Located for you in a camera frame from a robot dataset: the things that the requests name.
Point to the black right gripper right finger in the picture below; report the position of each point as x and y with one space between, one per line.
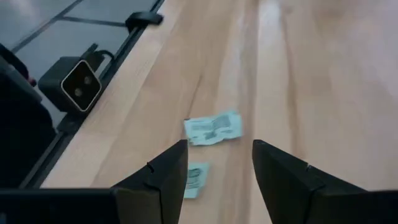
289 186

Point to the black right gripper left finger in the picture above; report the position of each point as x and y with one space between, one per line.
164 183

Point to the small teal paper packet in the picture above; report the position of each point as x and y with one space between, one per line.
195 180

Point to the large teal paper packet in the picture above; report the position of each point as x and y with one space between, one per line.
213 128

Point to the black table clamp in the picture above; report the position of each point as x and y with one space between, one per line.
143 20

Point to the black square depth camera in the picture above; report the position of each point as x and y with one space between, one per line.
73 85

